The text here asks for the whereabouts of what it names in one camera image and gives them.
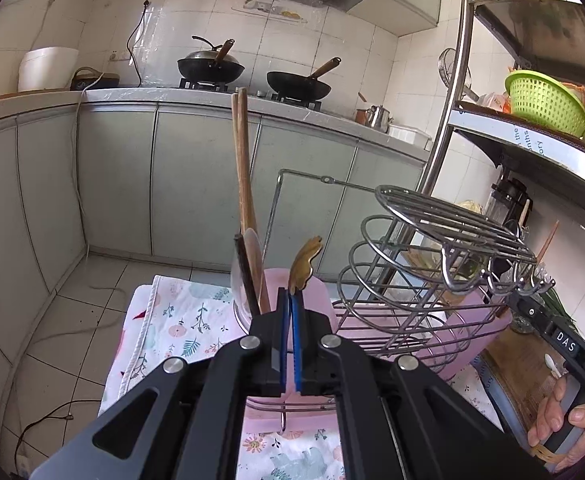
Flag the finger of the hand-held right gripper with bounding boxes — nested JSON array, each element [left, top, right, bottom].
[[507, 292, 543, 334]]

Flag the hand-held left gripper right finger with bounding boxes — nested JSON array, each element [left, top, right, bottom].
[[292, 290, 553, 480]]

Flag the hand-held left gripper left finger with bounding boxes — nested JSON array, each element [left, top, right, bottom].
[[30, 287, 292, 480]]

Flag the tall pink plastic utensil cup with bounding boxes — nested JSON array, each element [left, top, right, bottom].
[[232, 267, 342, 412]]

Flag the clear plastic spoon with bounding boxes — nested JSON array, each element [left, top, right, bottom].
[[229, 229, 265, 333]]

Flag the gold flower-shaped spoon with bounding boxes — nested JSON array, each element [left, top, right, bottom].
[[289, 236, 323, 295]]

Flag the metal wire utensil rack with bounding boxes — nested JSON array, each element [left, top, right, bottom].
[[232, 168, 557, 432]]

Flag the person's right hand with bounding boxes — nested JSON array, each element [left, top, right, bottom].
[[527, 377, 585, 471]]

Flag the green onions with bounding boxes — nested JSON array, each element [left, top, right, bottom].
[[541, 284, 579, 337]]

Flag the floral printed cloth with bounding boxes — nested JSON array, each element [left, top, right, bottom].
[[97, 274, 499, 480]]

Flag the blender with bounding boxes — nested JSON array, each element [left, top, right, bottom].
[[483, 177, 529, 232]]

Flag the green plastic basket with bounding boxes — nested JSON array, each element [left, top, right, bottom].
[[504, 70, 585, 137]]

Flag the white plastic container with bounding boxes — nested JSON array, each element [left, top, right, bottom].
[[387, 124, 433, 149]]

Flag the small steel pot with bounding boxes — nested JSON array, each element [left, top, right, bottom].
[[364, 104, 394, 134]]

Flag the copper pot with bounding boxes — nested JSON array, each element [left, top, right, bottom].
[[355, 92, 374, 124]]

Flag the metal skimmer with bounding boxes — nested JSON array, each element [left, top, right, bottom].
[[437, 48, 479, 104]]

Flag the gas stove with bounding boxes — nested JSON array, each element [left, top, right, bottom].
[[179, 78, 324, 111]]

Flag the black wok with lid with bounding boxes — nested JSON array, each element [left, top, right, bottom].
[[177, 35, 246, 86]]

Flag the white rice cooker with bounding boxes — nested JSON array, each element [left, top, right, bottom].
[[18, 47, 80, 93]]

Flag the black floor cable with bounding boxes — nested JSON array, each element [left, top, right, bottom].
[[14, 399, 104, 477]]

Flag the glass wall shelf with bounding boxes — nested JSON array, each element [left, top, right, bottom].
[[231, 0, 309, 24]]

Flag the black power cable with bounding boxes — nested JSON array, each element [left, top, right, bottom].
[[127, 0, 156, 89]]

